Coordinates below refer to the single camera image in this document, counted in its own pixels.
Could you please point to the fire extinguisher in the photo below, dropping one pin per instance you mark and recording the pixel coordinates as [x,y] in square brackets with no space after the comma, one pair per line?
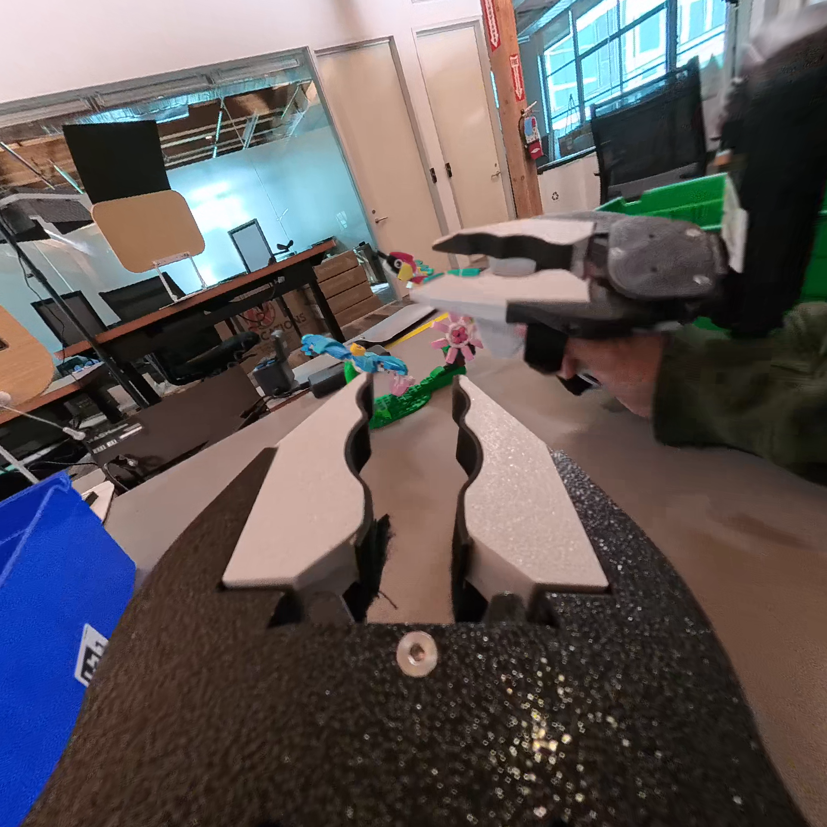
[534,135]

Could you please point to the green lego base with stems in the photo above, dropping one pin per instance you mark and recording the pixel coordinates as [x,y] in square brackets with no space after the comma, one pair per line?
[413,397]

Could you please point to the person's right hand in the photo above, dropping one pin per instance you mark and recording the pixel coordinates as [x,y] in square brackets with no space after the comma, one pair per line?
[623,368]

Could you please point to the computer monitor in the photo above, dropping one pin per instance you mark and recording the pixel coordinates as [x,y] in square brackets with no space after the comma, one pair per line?
[252,245]

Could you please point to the green plastic bin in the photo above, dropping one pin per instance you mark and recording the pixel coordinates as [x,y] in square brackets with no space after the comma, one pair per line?
[672,200]

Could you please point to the red hanging sign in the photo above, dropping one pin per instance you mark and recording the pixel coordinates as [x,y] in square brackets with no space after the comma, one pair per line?
[491,22]
[517,77]

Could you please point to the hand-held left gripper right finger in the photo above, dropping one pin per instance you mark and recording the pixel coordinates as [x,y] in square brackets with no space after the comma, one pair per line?
[523,504]

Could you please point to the glass office partition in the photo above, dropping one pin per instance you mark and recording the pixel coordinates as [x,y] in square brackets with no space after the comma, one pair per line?
[284,174]

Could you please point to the cardboard box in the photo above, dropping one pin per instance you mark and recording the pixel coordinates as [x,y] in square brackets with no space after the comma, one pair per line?
[284,323]

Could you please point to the teal lego bird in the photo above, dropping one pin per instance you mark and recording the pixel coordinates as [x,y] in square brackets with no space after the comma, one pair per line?
[404,265]

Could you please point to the silver pouch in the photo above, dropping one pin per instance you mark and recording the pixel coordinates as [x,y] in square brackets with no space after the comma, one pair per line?
[394,321]

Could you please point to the black labelled case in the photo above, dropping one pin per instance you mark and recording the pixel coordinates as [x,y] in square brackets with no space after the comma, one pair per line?
[174,420]

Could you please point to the white door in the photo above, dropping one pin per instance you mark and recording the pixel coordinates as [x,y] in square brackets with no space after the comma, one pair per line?
[375,142]
[462,123]

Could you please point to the yellow tape strip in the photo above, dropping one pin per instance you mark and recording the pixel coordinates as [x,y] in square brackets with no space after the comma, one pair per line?
[431,325]

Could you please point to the person's right forearm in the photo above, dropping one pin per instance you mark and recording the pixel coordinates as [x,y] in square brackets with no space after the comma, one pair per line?
[743,387]

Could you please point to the grey battery charger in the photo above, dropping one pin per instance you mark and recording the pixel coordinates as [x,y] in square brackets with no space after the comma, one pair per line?
[274,371]

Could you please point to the round wooden table top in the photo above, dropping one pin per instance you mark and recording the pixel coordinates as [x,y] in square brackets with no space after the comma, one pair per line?
[22,358]

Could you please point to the pink lego flower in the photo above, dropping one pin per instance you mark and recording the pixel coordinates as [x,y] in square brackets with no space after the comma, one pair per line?
[455,336]

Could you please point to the black square panel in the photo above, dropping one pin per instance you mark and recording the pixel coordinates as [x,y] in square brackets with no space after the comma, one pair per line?
[116,158]

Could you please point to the blue lego bird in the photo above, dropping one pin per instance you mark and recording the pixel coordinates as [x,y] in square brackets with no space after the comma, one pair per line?
[362,355]

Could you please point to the black desk chair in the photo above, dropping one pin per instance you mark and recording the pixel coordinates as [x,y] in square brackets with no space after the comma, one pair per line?
[200,358]

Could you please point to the wooden pillar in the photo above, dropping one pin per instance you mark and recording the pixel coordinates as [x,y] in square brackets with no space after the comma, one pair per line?
[517,129]

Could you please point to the beige rounded wooden board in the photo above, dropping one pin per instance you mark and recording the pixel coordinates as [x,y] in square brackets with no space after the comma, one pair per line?
[148,229]

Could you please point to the blue plastic bin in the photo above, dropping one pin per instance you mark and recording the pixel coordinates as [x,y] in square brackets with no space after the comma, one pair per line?
[45,581]

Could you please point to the black mesh office chair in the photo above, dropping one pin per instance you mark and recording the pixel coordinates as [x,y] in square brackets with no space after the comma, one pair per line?
[646,135]

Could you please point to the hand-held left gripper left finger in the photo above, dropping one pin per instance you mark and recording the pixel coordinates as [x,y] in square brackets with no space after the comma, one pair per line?
[303,491]

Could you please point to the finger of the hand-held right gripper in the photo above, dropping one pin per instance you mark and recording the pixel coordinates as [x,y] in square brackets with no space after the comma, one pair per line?
[536,236]
[504,289]

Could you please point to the large window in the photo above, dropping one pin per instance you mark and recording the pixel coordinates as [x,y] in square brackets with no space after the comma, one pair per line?
[633,51]

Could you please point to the long wooden desk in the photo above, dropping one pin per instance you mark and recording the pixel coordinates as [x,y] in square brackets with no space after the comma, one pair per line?
[213,291]

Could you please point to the black power bank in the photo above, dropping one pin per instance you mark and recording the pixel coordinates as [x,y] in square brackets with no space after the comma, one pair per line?
[329,381]

